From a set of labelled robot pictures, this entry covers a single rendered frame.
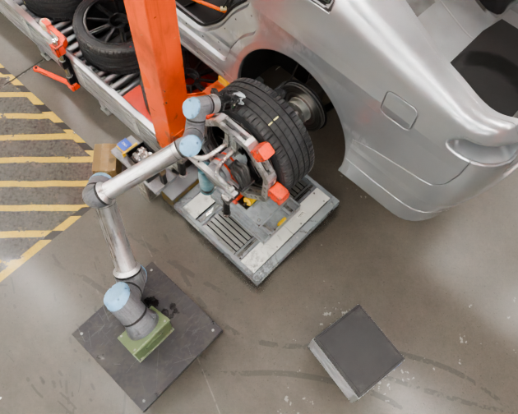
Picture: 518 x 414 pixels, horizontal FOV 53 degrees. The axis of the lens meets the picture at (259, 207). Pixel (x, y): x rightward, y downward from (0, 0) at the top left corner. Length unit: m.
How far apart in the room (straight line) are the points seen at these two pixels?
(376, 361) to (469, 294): 0.97
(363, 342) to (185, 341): 1.00
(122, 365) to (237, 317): 0.78
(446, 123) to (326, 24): 0.66
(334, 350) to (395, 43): 1.67
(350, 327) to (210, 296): 0.93
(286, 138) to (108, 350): 1.52
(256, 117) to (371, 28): 0.70
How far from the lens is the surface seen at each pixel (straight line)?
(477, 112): 2.22
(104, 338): 3.10
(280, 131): 2.59
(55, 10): 4.37
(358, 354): 3.04
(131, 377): 3.03
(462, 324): 3.65
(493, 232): 3.98
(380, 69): 2.28
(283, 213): 3.45
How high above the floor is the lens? 3.25
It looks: 64 degrees down
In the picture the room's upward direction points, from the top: 6 degrees clockwise
